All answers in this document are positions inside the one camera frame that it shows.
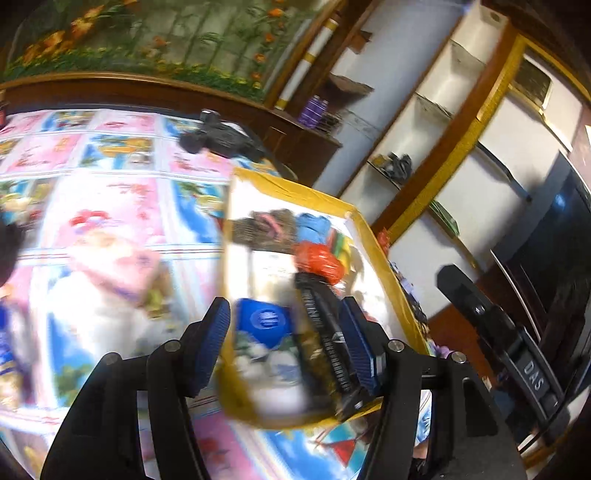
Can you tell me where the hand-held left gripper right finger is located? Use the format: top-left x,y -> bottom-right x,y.
339,296 -> 527,480

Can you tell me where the black gadget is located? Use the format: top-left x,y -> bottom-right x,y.
179,110 -> 273,162

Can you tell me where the pink tissue pack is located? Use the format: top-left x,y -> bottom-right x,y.
69,240 -> 162,305

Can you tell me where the brown knitted cloth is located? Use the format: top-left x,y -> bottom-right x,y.
231,209 -> 298,252

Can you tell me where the black foil packet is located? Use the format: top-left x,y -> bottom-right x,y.
293,272 -> 384,418

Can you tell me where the white rolled poster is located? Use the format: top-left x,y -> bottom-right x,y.
274,16 -> 342,112

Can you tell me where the blue cloth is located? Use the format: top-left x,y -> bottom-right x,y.
295,213 -> 333,245

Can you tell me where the flower wall picture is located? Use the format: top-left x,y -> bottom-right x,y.
0,0 -> 333,100

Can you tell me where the brown wall shelf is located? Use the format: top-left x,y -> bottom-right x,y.
330,74 -> 375,97

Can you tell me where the yellow-edged cardboard box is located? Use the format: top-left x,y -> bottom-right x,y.
217,167 -> 432,428

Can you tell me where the wooden cabinet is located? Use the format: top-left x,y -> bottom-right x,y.
245,104 -> 343,185

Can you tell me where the black bag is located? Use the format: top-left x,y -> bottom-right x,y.
369,152 -> 414,183

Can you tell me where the green flat object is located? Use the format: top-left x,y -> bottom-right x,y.
429,200 -> 462,236

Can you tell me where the printed pink blue tablecloth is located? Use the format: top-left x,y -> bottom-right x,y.
0,108 -> 426,480

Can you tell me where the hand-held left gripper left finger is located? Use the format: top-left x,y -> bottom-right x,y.
41,298 -> 232,480

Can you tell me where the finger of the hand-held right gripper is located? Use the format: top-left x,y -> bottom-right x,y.
436,265 -> 513,344

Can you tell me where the blue white snack packet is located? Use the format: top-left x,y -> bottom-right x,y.
0,302 -> 26,411

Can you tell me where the black television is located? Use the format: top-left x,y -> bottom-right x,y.
489,152 -> 591,370

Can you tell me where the blue round-label packet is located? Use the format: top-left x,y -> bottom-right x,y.
231,298 -> 315,402

